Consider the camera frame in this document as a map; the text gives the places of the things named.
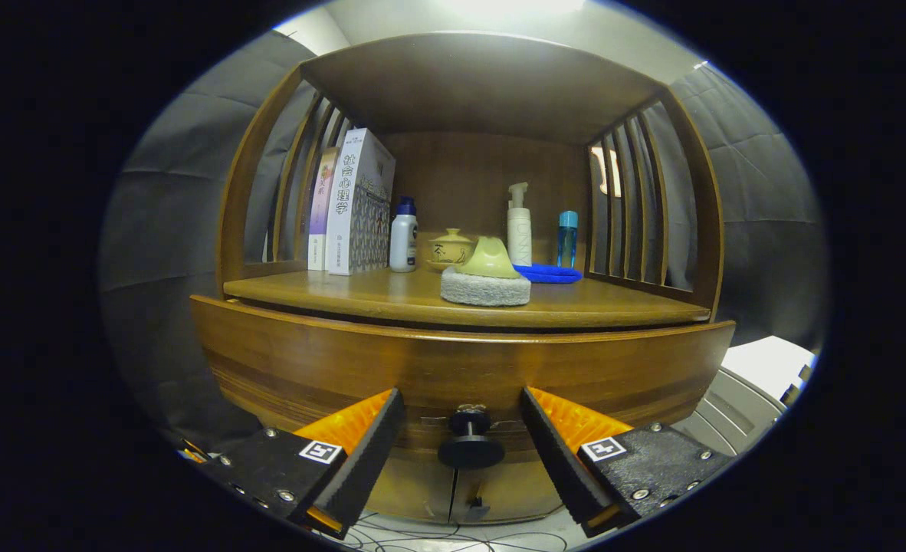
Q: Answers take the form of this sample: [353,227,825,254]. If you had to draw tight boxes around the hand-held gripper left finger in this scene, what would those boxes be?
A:
[185,387,406,540]

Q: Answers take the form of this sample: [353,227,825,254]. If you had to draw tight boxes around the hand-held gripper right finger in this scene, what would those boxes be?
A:
[520,386,734,537]

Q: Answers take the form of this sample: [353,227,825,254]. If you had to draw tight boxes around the wooden drawer with black knob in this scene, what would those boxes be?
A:
[191,295,736,470]

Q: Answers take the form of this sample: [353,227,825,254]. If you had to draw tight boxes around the grey sponge with green handle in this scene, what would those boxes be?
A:
[441,236,532,307]

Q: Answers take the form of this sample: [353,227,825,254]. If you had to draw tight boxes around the wooden cabinet door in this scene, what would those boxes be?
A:
[453,460,565,524]
[376,458,454,522]

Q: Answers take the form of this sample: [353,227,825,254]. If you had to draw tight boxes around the wooden countertop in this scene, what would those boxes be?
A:
[223,264,711,330]

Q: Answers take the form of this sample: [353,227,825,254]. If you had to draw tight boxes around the wooden cabinet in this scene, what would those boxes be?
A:
[215,31,726,526]

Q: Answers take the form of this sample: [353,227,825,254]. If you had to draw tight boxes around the folded blue cloth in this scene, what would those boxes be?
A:
[513,264,583,284]

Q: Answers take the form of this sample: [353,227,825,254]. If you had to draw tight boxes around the clear blue bottle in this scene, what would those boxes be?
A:
[557,211,579,269]

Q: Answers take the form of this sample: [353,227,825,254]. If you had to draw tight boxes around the white bottle with blue cap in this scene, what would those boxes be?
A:
[389,196,419,274]

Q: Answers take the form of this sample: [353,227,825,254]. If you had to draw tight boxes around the yellow lidded ceramic teacup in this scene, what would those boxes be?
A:
[425,228,475,272]

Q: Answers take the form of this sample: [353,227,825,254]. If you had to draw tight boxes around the white pump bottle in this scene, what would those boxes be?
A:
[507,182,533,268]

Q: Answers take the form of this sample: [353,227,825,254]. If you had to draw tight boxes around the white storage unit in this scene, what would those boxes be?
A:
[671,336,816,457]

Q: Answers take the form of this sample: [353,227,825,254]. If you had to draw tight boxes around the large white patterned book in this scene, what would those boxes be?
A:
[325,128,396,276]

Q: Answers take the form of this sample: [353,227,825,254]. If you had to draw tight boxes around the thin purple book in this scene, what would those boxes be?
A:
[307,147,339,271]

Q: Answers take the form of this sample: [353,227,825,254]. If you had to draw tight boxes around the black floor cables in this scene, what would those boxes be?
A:
[338,514,576,552]

